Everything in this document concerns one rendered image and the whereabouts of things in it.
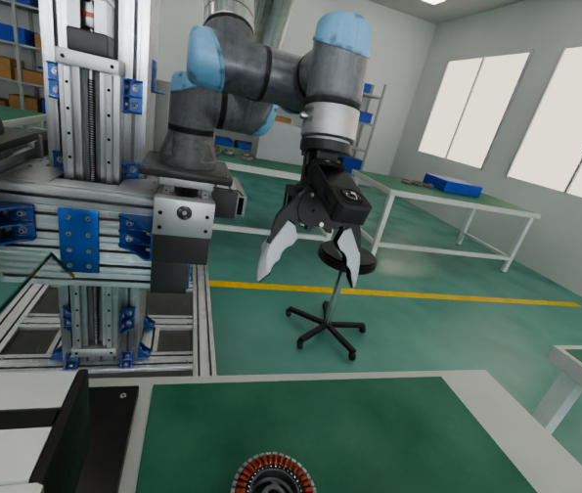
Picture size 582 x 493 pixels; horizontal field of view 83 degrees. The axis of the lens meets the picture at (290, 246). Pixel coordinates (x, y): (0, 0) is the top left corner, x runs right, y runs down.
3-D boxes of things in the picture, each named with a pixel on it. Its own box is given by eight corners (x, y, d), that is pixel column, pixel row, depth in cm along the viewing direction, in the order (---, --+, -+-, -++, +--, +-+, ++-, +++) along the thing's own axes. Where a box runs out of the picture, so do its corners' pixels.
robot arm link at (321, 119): (370, 111, 43) (311, 96, 40) (363, 148, 43) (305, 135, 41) (344, 120, 50) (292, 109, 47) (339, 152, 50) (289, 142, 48)
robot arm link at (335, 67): (351, 43, 49) (388, 20, 41) (338, 120, 51) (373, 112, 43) (303, 25, 46) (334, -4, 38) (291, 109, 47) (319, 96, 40)
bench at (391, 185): (335, 228, 411) (352, 168, 383) (458, 243, 467) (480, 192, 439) (367, 261, 332) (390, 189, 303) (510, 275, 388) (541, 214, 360)
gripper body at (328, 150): (324, 227, 53) (336, 151, 51) (347, 236, 45) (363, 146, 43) (278, 221, 51) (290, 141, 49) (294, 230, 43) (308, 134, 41)
